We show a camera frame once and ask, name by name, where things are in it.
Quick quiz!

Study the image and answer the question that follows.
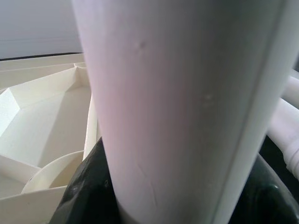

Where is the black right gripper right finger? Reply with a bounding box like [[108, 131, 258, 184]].
[[242, 153, 299, 224]]

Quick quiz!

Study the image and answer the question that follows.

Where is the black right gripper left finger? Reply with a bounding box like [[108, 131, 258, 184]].
[[50, 136, 124, 224]]

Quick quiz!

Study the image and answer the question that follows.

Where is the white plastic table top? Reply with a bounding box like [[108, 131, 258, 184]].
[[0, 53, 101, 224]]

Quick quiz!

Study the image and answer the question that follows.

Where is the white plastic table leg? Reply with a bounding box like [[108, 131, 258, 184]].
[[284, 76, 299, 107], [71, 0, 295, 224], [268, 98, 299, 175]]

